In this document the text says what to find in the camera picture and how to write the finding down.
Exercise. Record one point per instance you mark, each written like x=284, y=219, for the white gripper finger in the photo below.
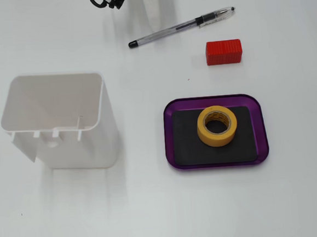
x=150, y=1

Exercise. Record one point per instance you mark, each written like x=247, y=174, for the yellow masking tape roll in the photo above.
x=218, y=141

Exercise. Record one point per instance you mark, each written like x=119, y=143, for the white plastic box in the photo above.
x=76, y=152

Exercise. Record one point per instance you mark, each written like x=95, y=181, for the clear black ballpoint pen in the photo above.
x=168, y=31

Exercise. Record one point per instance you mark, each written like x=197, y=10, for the red textured block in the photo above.
x=223, y=51

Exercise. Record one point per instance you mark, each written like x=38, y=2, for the purple metal tray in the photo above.
x=168, y=135

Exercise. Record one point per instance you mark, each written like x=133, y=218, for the black tray mat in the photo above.
x=186, y=138

